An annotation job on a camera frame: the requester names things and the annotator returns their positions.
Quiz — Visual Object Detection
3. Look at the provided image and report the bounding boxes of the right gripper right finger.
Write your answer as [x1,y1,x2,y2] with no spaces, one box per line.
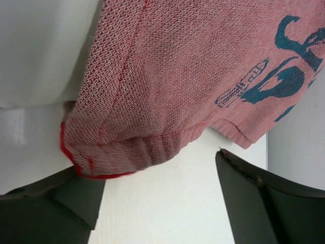
[215,149,324,244]

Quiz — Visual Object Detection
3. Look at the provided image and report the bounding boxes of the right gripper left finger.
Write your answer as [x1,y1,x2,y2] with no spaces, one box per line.
[1,167,105,244]

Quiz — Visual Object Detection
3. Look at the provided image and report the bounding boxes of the red patterned pillowcase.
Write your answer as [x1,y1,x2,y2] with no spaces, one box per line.
[61,1,324,178]

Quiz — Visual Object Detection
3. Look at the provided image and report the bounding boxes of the white pillow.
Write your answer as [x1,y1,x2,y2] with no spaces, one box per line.
[1,1,102,108]

